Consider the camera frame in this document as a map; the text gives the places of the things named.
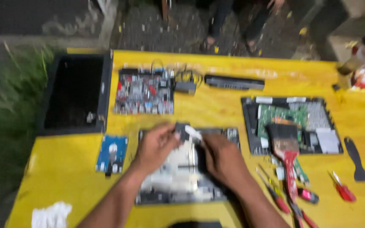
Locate person's left hand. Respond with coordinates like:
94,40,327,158
134,123,185,175

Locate person's right hand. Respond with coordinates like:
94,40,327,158
199,132,253,190

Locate small white part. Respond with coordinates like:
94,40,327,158
185,125,203,141

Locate opened grey laptop base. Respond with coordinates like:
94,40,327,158
134,122,241,206

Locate grey red circuit board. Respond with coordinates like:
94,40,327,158
113,67,175,115

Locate blue hard drive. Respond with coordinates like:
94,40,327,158
95,135,129,177

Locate black laptop battery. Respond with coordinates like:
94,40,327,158
204,74,266,91

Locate black object at table edge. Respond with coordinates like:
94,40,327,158
169,221,223,228

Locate red yellow screwdriver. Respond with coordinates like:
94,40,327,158
255,166,291,215

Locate green memory stick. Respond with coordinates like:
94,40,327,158
293,158,310,186

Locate black open box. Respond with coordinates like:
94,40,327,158
38,52,114,137

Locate laptop chassis with green board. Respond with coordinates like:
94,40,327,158
240,96,344,156

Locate pink black small tool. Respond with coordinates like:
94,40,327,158
297,188,320,204

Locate small red screwdriver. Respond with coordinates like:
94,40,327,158
328,170,357,203

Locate white crumpled tissue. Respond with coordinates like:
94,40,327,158
31,201,73,228

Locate black plastic pry tool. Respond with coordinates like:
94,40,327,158
343,136,365,183

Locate brown bottle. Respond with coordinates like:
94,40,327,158
337,58,362,76

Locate black adapter with cables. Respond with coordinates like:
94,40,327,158
174,63,203,95

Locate red handled paint brush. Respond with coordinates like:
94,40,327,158
266,123,301,204

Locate red handled pliers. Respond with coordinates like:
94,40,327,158
289,203,320,228

